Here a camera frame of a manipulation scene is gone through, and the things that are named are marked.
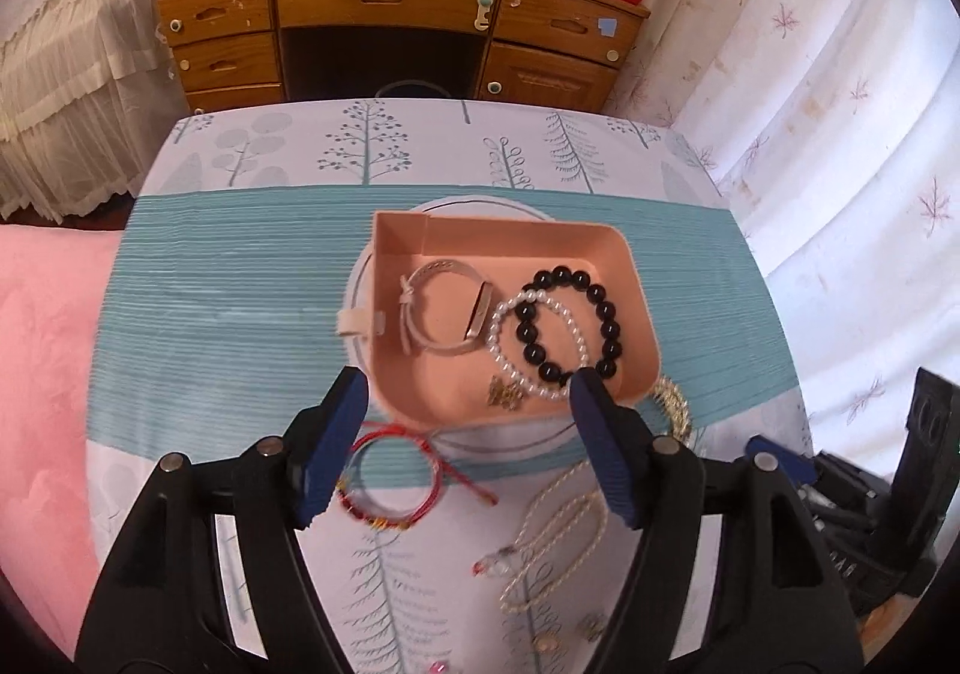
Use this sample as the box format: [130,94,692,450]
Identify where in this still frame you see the gold pearl leaf headpiece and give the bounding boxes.
[647,376,693,447]

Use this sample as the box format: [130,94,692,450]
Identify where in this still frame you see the thin pearl necklace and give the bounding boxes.
[472,457,610,618]

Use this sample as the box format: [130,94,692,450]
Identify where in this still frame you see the black bead bracelet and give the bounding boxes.
[512,264,623,388]

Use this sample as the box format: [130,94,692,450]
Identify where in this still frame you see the red string bracelet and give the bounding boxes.
[333,420,500,533]

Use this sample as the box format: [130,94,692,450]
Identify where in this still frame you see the white strap smart band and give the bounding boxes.
[398,258,493,357]

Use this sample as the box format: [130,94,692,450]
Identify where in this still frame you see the white pearl bracelet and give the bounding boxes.
[485,289,593,401]

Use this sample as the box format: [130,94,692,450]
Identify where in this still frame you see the pink jewelry tray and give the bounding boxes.
[366,211,661,432]

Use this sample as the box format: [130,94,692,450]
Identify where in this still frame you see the small earrings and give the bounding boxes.
[527,606,608,656]

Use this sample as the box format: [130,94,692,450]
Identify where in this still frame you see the tree print tablecloth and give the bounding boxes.
[88,98,811,672]

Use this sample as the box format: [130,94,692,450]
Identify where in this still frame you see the pink blanket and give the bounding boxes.
[2,225,122,654]

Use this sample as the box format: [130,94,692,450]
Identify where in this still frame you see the white lace covered furniture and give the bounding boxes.
[2,0,189,220]

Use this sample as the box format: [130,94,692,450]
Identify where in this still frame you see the white floral curtain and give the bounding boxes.
[607,0,958,474]

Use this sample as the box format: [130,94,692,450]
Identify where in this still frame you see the wooden desk with drawers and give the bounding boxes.
[156,0,649,112]

